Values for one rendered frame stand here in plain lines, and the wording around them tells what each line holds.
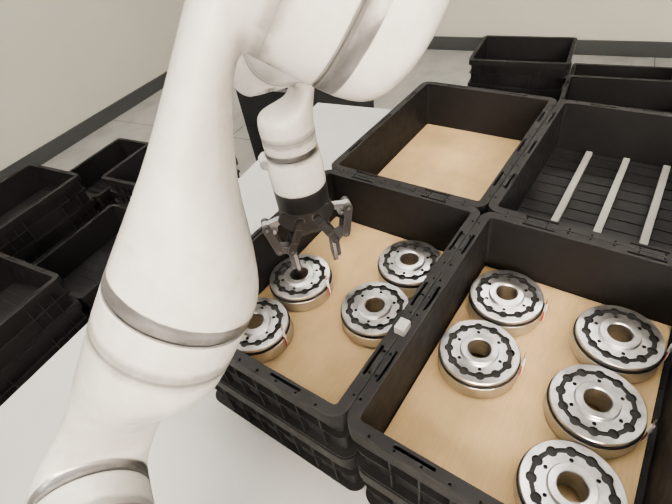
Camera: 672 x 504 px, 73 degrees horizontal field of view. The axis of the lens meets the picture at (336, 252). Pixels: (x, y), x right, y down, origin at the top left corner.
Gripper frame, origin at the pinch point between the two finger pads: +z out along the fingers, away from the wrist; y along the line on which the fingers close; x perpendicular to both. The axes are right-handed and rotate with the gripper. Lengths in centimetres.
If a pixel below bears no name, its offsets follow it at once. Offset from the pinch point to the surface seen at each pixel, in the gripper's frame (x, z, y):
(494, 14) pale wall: 268, 66, 189
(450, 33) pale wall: 289, 80, 165
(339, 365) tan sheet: -16.8, 6.2, -1.6
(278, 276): 0.8, 3.1, -6.7
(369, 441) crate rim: -33.0, -3.9, -1.6
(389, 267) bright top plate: -4.2, 3.1, 10.8
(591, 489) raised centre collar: -41.9, 2.4, 18.4
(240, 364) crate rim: -19.1, -3.8, -13.3
